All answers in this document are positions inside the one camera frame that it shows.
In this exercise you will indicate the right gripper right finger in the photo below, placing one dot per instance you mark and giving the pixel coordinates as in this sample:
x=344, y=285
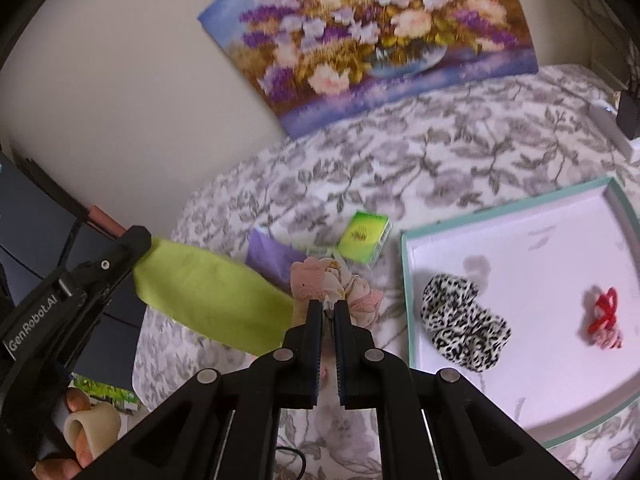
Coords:
x=432, y=425

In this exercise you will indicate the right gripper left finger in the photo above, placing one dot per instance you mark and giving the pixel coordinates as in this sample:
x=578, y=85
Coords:
x=222, y=426

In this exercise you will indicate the leopard print scrunchie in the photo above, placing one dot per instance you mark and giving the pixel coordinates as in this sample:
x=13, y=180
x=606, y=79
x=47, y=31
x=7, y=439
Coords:
x=460, y=329

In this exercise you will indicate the lime green cloth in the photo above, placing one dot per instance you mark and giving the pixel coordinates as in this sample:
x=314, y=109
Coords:
x=217, y=297

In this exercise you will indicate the pink floral scrunchie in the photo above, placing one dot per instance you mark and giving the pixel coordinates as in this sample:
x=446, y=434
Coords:
x=329, y=280

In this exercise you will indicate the purple cloth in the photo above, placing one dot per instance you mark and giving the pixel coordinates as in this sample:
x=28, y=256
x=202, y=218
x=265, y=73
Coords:
x=272, y=259

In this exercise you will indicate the red pink yarn scrunchie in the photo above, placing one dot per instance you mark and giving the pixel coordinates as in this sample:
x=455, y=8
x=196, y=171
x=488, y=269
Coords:
x=600, y=327

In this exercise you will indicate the person left hand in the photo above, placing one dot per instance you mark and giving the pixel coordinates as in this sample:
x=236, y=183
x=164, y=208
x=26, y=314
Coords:
x=89, y=430

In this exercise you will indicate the white tray teal rim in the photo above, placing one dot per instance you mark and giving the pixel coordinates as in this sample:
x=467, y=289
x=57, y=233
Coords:
x=535, y=260

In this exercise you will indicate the green small box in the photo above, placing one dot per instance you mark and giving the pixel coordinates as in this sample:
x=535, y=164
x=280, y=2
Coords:
x=364, y=238

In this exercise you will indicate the floral grey tablecloth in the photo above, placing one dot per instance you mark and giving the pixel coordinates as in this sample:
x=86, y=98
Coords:
x=418, y=161

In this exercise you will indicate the white power strip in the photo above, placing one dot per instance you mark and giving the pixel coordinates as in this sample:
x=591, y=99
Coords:
x=605, y=119

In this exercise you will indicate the black power adapter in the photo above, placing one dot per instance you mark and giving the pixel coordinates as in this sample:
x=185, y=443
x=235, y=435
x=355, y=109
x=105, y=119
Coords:
x=628, y=115

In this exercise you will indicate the floral painting canvas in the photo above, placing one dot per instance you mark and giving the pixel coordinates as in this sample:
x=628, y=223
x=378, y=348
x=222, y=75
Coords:
x=315, y=62

